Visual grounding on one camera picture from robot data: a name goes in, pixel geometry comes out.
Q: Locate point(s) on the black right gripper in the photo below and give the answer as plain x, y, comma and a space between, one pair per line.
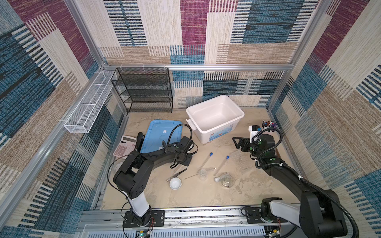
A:
245, 140

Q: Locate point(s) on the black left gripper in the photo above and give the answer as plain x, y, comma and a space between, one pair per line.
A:
187, 162

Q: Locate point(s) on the test tube blue cap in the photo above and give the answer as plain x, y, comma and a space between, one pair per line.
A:
221, 165
205, 161

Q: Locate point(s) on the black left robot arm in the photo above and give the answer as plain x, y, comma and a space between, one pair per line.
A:
133, 175

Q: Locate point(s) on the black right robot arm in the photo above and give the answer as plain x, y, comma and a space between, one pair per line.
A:
319, 214

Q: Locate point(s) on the black metal tongs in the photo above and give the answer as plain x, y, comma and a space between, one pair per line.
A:
176, 175

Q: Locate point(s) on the pink metal pen bucket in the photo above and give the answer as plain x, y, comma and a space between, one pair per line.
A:
268, 124

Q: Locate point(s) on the white ceramic mortar bowl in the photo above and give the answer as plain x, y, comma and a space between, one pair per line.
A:
175, 183

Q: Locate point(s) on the blue plastic bin lid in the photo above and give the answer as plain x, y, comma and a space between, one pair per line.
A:
158, 131

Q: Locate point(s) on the white plastic storage bin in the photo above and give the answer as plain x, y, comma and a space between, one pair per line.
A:
214, 118

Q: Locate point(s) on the clear glass flask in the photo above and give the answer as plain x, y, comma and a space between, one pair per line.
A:
226, 180

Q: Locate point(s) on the black stapler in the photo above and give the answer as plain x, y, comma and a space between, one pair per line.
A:
139, 141

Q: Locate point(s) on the pink calculator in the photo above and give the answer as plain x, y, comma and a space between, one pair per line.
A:
126, 145

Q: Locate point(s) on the black wire shelf rack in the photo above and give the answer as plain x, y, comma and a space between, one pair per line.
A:
144, 89

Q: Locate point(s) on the white mesh wall basket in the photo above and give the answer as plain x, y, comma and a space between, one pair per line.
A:
89, 107

